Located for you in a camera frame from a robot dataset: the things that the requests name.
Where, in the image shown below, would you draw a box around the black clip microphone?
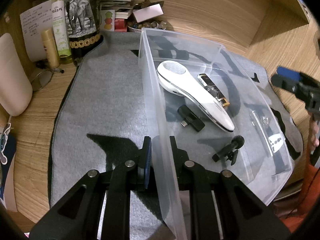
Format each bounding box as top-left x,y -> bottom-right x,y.
212,135 -> 245,166

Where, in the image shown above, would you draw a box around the black usb adapter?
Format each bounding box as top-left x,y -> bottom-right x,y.
177,105 -> 205,132

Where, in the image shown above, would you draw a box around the clear plastic storage bin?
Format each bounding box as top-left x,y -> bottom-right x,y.
138,28 -> 293,239

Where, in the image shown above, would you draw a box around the white handheld massager device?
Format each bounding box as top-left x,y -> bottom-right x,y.
157,60 -> 235,132

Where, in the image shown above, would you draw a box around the person's hand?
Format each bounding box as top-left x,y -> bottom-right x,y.
308,112 -> 319,151

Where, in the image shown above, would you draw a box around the grey mat with black letters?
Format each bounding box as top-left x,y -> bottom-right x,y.
50,33 -> 303,239

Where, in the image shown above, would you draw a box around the cartoon sticker card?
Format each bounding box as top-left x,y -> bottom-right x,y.
1,122 -> 17,212

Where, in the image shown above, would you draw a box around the eyeglasses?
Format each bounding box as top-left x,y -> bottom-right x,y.
29,68 -> 65,92

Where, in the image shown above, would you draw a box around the small white card box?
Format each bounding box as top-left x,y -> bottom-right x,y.
133,3 -> 163,23

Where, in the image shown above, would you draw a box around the yellow lip balm tube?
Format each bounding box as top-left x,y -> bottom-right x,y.
41,28 -> 60,68

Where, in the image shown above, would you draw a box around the white bowl of stones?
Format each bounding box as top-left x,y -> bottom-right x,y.
127,21 -> 167,33

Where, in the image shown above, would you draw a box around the stack of books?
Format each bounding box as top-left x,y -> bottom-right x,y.
100,0 -> 135,32

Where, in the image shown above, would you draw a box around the white handwritten note paper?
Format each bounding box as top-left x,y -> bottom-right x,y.
20,0 -> 52,62

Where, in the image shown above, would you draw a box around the green spray bottle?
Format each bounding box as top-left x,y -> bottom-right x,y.
51,0 -> 72,64

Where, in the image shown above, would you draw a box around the dark wine bottle elephant label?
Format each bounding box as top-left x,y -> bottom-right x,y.
65,0 -> 103,62

